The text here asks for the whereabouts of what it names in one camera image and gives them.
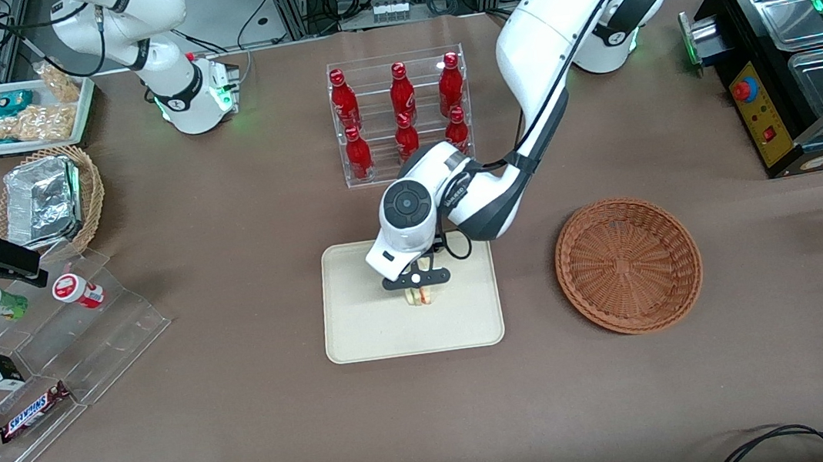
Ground red cola bottle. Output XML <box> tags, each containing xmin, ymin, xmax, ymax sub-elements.
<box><xmin>327</xmin><ymin>67</ymin><xmax>363</xmax><ymax>134</ymax></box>
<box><xmin>386</xmin><ymin>60</ymin><xmax>420</xmax><ymax>122</ymax></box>
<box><xmin>343</xmin><ymin>123</ymin><xmax>377</xmax><ymax>185</ymax></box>
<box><xmin>442</xmin><ymin>105</ymin><xmax>473</xmax><ymax>156</ymax></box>
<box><xmin>393</xmin><ymin>112</ymin><xmax>423</xmax><ymax>165</ymax></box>
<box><xmin>434</xmin><ymin>51</ymin><xmax>467</xmax><ymax>115</ymax></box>

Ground brown table cover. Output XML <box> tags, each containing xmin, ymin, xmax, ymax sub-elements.
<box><xmin>0</xmin><ymin>0</ymin><xmax>823</xmax><ymax>462</ymax></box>

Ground clear acrylic bottle rack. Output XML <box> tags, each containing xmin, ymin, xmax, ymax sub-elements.
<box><xmin>325</xmin><ymin>43</ymin><xmax>480</xmax><ymax>191</ymax></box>

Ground black floor cable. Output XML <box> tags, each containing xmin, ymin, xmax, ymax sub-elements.
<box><xmin>679</xmin><ymin>420</ymin><xmax>823</xmax><ymax>462</ymax></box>

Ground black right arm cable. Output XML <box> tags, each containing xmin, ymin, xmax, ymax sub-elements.
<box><xmin>0</xmin><ymin>0</ymin><xmax>114</xmax><ymax>89</ymax></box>

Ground silver foil container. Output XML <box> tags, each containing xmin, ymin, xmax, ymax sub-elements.
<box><xmin>0</xmin><ymin>153</ymin><xmax>89</xmax><ymax>253</ymax></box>

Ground white power strip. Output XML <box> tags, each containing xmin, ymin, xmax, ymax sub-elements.
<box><xmin>370</xmin><ymin>0</ymin><xmax>412</xmax><ymax>25</ymax></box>

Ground light wicker basket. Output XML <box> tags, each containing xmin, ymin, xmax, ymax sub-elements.
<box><xmin>0</xmin><ymin>141</ymin><xmax>112</xmax><ymax>266</ymax></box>

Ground brown wicker basket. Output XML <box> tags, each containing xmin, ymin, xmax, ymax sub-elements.
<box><xmin>548</xmin><ymin>188</ymin><xmax>711</xmax><ymax>343</ymax></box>

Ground clear acrylic stepped stand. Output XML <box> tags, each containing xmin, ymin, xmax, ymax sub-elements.
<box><xmin>0</xmin><ymin>240</ymin><xmax>190</xmax><ymax>462</ymax></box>

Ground large clear peanut snack bag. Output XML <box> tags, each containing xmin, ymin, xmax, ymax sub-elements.
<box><xmin>0</xmin><ymin>101</ymin><xmax>79</xmax><ymax>148</ymax></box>

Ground small black box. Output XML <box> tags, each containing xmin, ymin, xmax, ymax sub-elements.
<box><xmin>0</xmin><ymin>348</ymin><xmax>28</xmax><ymax>392</ymax></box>

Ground silver cylinder with green rim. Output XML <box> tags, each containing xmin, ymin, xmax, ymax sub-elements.
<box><xmin>677</xmin><ymin>7</ymin><xmax>729</xmax><ymax>75</ymax></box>

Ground triangle sandwich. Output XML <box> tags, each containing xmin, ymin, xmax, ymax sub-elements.
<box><xmin>404</xmin><ymin>281</ymin><xmax>439</xmax><ymax>309</ymax></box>

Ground Snickers chocolate bar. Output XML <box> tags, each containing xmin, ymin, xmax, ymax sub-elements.
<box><xmin>0</xmin><ymin>379</ymin><xmax>78</xmax><ymax>445</ymax></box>

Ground teal snack packet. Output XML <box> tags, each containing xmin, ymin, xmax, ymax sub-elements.
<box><xmin>0</xmin><ymin>88</ymin><xmax>37</xmax><ymax>118</ymax></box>

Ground small clear peanut snack bag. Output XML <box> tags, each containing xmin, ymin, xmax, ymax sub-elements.
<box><xmin>34</xmin><ymin>58</ymin><xmax>85</xmax><ymax>108</ymax></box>

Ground small metal warmer pan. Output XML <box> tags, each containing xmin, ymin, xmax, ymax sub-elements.
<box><xmin>748</xmin><ymin>0</ymin><xmax>823</xmax><ymax>56</ymax></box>

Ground cream plastic tray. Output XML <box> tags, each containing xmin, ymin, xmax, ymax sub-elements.
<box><xmin>313</xmin><ymin>224</ymin><xmax>508</xmax><ymax>367</ymax></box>

